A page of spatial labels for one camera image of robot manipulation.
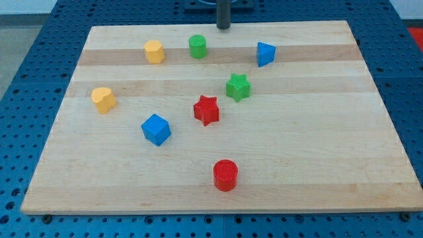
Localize yellow hexagon block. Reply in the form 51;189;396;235
143;40;165;64

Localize red star block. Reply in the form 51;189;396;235
193;95;219;126

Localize green cylinder block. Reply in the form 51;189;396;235
188;34;208;59

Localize blue triangle block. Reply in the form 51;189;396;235
256;42;276;67

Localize green star block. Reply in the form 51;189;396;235
226;73;250;102

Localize blue cube block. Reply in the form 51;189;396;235
141;114;171;146

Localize wooden board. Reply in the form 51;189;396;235
21;20;422;215

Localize red cylinder block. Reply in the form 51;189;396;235
213;159;239;192

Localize yellow heart block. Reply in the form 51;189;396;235
91;87;117;114

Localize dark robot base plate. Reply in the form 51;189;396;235
181;0;255;13

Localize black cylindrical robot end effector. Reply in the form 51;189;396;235
216;0;231;30

